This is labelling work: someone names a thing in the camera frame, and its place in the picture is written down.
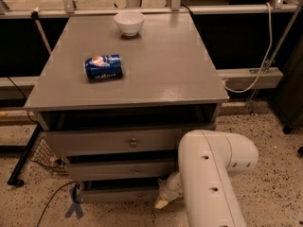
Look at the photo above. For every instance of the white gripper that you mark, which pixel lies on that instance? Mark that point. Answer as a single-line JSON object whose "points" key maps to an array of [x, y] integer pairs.
{"points": [[165, 189]]}

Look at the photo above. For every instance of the grey bottom drawer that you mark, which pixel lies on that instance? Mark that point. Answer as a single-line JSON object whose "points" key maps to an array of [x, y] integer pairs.
{"points": [[136, 189]]}

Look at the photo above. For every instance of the grey drawer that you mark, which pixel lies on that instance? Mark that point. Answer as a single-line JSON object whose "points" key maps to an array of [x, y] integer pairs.
{"points": [[118, 170], [136, 189], [92, 142]]}

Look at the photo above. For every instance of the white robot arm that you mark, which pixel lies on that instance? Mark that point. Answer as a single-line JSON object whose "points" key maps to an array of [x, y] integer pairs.
{"points": [[206, 159]]}

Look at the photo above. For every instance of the grey middle drawer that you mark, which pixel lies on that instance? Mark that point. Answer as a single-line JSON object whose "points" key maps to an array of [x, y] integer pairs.
{"points": [[118, 170]]}

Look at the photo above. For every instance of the grey top drawer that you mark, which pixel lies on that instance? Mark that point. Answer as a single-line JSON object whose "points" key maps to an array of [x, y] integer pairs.
{"points": [[92, 142]]}

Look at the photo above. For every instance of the grey drawer cabinet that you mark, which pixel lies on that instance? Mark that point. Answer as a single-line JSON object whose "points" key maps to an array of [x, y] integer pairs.
{"points": [[168, 82]]}

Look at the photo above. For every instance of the blue tape cross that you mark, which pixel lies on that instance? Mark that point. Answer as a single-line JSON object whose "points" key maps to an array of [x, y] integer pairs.
{"points": [[75, 207]]}

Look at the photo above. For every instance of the white bowl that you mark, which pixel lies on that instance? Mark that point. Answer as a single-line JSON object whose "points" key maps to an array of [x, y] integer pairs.
{"points": [[129, 22]]}

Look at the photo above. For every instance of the wooden stick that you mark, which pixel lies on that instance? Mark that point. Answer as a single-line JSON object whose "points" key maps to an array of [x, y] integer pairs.
{"points": [[35, 17]]}

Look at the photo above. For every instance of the wire mesh basket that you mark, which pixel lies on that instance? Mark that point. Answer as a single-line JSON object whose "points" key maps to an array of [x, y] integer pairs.
{"points": [[43, 156]]}

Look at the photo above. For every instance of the black metal frame leg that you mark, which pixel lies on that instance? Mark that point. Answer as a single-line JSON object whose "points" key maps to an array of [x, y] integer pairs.
{"points": [[14, 179]]}

